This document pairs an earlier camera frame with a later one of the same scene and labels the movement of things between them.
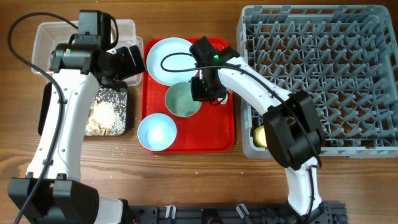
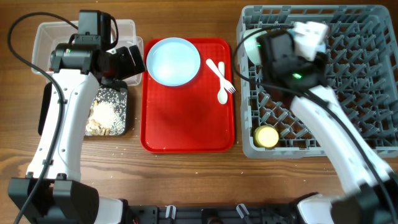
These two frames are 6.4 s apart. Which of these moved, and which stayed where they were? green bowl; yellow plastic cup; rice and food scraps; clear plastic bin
Moved: green bowl
Stayed: rice and food scraps; yellow plastic cup; clear plastic bin
